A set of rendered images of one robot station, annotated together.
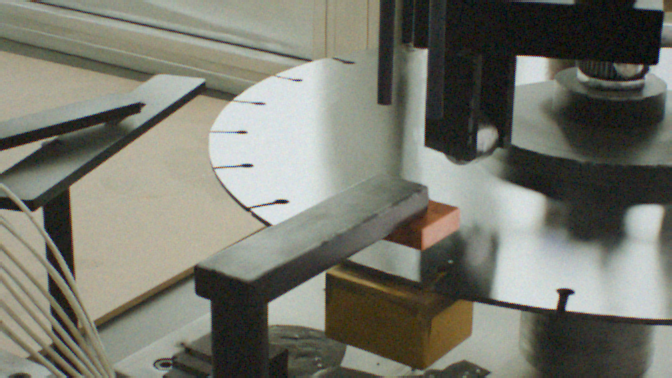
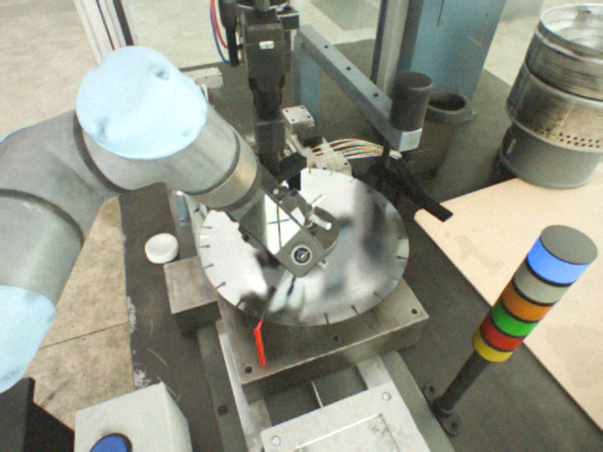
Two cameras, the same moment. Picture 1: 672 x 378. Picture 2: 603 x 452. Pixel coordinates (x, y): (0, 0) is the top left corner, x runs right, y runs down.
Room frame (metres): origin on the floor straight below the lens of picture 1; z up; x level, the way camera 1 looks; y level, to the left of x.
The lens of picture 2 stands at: (0.75, -0.46, 1.41)
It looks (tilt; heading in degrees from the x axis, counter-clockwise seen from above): 47 degrees down; 124
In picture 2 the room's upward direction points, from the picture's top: straight up
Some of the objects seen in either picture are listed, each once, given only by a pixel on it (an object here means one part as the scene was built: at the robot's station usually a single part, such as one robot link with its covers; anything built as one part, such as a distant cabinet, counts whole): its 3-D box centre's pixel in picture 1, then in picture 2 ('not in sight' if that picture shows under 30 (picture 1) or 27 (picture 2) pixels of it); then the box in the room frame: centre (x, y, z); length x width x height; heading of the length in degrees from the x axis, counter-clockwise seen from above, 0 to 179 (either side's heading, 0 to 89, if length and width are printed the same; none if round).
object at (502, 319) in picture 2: not in sight; (516, 311); (0.82, -0.15, 1.05); 0.05 x 0.04 x 0.03; 55
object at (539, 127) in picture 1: (608, 110); (303, 227); (0.52, -0.11, 0.96); 0.11 x 0.11 x 0.03
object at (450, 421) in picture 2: not in sight; (444, 405); (0.82, -0.15, 0.76); 0.09 x 0.03 x 0.03; 145
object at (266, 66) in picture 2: not in sight; (266, 82); (0.44, -0.09, 1.17); 0.06 x 0.05 x 0.20; 136
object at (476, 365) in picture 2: not in sight; (463, 381); (0.82, -0.15, 0.86); 0.02 x 0.02 x 0.22
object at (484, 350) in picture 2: not in sight; (495, 339); (0.82, -0.15, 0.98); 0.05 x 0.04 x 0.03; 55
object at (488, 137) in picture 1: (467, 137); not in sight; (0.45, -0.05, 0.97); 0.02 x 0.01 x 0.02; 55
